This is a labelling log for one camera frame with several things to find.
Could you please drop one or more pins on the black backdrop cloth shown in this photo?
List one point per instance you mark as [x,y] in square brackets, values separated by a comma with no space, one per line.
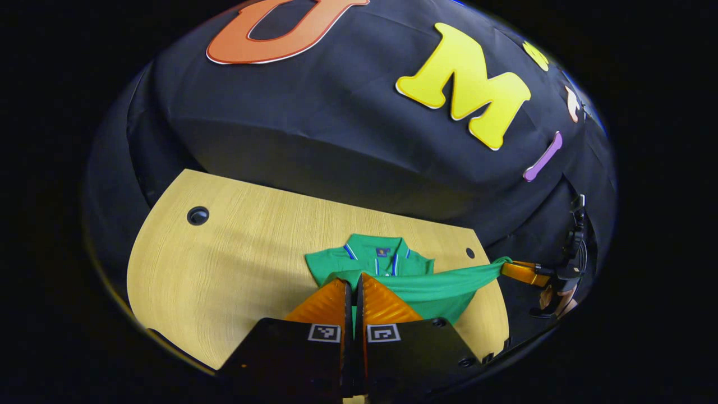
[336,112]

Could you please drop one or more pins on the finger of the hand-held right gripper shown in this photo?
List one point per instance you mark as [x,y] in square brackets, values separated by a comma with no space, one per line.
[524,273]

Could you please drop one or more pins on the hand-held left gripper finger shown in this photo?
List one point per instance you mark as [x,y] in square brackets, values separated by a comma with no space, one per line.
[347,303]
[359,303]

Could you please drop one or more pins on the green T-shirt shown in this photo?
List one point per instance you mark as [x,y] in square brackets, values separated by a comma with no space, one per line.
[449,283]

